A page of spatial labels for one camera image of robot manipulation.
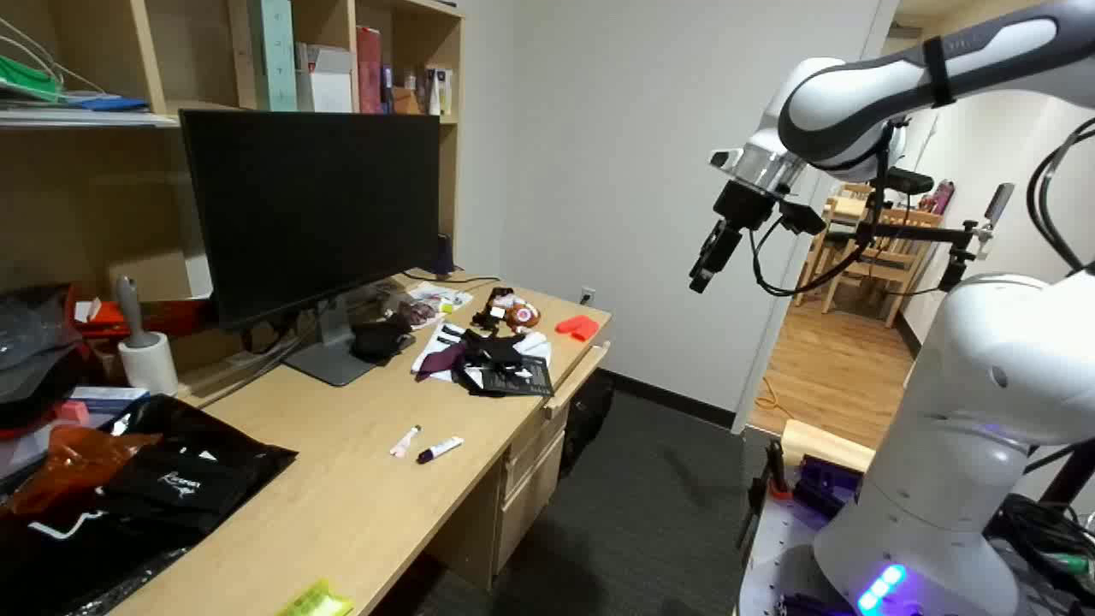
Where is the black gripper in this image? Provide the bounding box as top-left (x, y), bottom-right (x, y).
top-left (687, 145), bottom-right (824, 296)

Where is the wooden top drawer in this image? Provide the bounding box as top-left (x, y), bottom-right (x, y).
top-left (545, 344), bottom-right (611, 418)

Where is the wooden drawer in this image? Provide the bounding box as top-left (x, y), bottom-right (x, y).
top-left (545, 344), bottom-right (611, 418)
top-left (437, 405), bottom-right (572, 595)

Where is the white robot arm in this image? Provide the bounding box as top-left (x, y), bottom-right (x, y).
top-left (691, 0), bottom-right (1095, 616)

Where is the wooden lower drawer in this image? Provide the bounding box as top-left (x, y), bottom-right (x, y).
top-left (437, 405), bottom-right (572, 595)

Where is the wooden chair in hallway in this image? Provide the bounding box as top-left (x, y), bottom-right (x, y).
top-left (801, 185), bottom-right (943, 324)

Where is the orange red small object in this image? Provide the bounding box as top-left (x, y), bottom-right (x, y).
top-left (555, 315), bottom-right (600, 344)

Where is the red white small package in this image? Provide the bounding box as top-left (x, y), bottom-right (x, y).
top-left (472, 289), bottom-right (541, 331)

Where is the black dark clothing pile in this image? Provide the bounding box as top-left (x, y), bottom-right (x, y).
top-left (451, 331), bottom-right (550, 398)

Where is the red book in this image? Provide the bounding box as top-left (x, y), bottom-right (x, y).
top-left (355, 26), bottom-right (385, 113)

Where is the black headphones case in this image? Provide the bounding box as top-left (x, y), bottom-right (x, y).
top-left (351, 315), bottom-right (412, 366)

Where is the white marker with black cap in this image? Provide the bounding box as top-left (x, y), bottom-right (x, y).
top-left (413, 439), bottom-right (467, 464)

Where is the white clear marker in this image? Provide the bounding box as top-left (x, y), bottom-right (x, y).
top-left (389, 426), bottom-right (423, 459)

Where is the light wooden desk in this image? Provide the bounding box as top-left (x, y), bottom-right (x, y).
top-left (112, 296), bottom-right (606, 616)

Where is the white box on shelf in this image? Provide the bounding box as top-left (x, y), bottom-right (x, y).
top-left (297, 45), bottom-right (352, 113)

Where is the black computer monitor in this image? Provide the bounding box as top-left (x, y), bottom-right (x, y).
top-left (180, 111), bottom-right (445, 334)

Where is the teal book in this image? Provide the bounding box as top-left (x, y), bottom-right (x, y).
top-left (258, 0), bottom-right (297, 113)

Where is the yellow green sticky pad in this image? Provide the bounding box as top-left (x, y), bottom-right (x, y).
top-left (279, 582), bottom-right (355, 616)

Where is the white paper roll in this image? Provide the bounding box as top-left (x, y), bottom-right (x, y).
top-left (121, 331), bottom-right (180, 393)

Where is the orange plastic bag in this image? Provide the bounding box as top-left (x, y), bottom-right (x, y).
top-left (8, 426), bottom-right (135, 517)

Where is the black plastic bag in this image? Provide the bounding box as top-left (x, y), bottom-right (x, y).
top-left (0, 398), bottom-right (296, 616)

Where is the black camera on stand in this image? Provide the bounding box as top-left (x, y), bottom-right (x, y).
top-left (859, 169), bottom-right (1015, 291)

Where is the wooden wall shelf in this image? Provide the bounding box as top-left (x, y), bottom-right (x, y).
top-left (0, 0), bottom-right (464, 301)

